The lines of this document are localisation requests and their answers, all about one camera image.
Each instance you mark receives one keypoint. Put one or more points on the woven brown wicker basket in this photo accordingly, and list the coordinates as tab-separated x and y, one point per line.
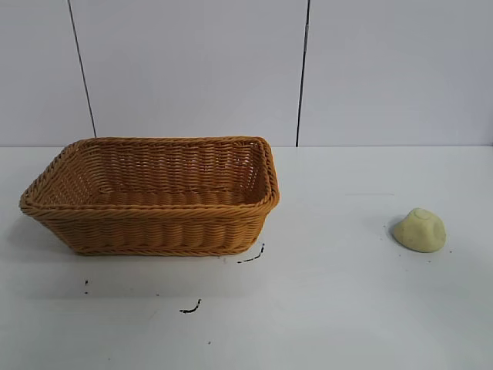
154	227

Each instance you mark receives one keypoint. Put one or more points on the pale yellow egg yolk pastry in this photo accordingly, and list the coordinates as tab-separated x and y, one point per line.
420	233

